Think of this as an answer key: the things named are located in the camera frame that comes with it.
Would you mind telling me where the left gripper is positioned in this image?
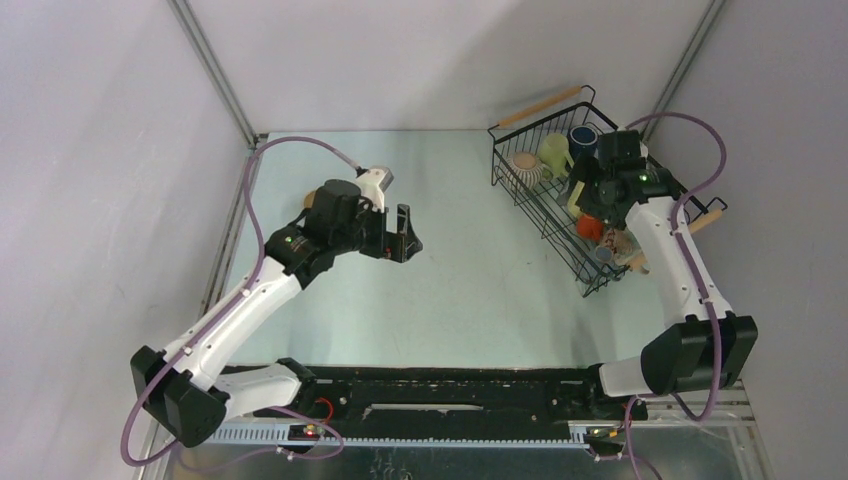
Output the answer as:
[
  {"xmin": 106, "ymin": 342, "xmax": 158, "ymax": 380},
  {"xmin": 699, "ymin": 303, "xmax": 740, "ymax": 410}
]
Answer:
[{"xmin": 332, "ymin": 198, "xmax": 421, "ymax": 264}]

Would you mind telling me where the floral patterned mug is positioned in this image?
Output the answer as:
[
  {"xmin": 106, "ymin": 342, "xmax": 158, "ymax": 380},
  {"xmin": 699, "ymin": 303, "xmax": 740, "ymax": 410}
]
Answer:
[{"xmin": 594, "ymin": 228, "xmax": 650, "ymax": 275}]

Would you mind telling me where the beige ceramic cup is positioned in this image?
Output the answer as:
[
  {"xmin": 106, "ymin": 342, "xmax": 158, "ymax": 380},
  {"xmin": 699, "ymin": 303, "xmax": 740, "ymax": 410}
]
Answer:
[{"xmin": 303, "ymin": 190, "xmax": 317, "ymax": 209}]

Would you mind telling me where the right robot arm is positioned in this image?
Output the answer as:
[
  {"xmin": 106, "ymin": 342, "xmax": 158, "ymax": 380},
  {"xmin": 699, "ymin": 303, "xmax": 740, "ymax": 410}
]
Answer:
[{"xmin": 576, "ymin": 130, "xmax": 758, "ymax": 418}]

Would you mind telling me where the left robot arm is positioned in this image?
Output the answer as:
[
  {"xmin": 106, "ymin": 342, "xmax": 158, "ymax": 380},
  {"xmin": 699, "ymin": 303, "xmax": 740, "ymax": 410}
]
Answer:
[{"xmin": 130, "ymin": 179, "xmax": 423, "ymax": 448}]

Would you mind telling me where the yellow mug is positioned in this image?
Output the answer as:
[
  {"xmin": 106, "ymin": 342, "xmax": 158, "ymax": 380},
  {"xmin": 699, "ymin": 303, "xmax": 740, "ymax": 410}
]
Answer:
[{"xmin": 563, "ymin": 180, "xmax": 585, "ymax": 219}]

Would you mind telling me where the orange small cup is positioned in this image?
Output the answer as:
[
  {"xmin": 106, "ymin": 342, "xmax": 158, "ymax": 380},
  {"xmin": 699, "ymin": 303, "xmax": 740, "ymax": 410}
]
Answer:
[{"xmin": 575, "ymin": 214, "xmax": 605, "ymax": 244}]

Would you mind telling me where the dark blue mug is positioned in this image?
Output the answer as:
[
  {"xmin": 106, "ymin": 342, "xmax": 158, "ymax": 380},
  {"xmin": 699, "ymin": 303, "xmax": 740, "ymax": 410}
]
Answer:
[{"xmin": 567, "ymin": 125, "xmax": 599, "ymax": 160}]

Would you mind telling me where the light green mug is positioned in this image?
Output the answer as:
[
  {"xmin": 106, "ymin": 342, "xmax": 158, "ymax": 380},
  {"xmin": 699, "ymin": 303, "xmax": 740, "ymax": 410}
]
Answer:
[{"xmin": 537, "ymin": 133, "xmax": 574, "ymax": 178}]

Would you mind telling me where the white ribbed cup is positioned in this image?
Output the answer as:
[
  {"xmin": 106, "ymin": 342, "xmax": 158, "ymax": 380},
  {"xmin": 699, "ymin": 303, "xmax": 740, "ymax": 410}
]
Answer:
[{"xmin": 506, "ymin": 152, "xmax": 551, "ymax": 191}]

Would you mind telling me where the black wire dish rack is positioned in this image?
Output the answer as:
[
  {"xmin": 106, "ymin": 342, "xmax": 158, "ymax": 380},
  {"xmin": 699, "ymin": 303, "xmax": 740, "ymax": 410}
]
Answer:
[{"xmin": 487, "ymin": 84, "xmax": 687, "ymax": 296}]

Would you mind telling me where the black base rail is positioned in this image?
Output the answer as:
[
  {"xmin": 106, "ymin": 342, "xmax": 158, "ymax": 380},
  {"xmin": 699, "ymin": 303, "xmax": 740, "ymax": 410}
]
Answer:
[{"xmin": 253, "ymin": 362, "xmax": 649, "ymax": 444}]

